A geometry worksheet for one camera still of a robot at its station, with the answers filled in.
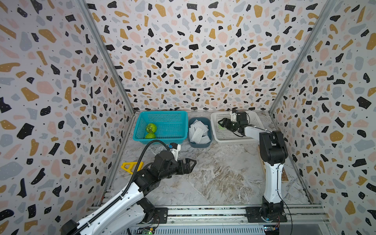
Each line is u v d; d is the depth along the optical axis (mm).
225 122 976
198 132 971
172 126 1130
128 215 566
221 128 974
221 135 1063
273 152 592
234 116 992
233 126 945
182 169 638
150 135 990
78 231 385
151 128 1030
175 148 675
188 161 657
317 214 763
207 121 1063
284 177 851
